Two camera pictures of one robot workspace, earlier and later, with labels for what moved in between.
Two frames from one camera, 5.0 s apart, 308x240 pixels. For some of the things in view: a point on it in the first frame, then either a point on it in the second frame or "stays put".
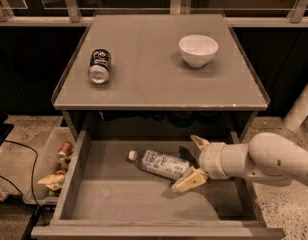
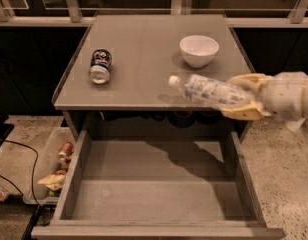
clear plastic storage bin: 55,149 stays put
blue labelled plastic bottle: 160,163 → 211,90
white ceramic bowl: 198,50 stays put
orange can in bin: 65,151 stays put
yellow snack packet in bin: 54,182 stays put
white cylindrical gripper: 212,160 → 283,96
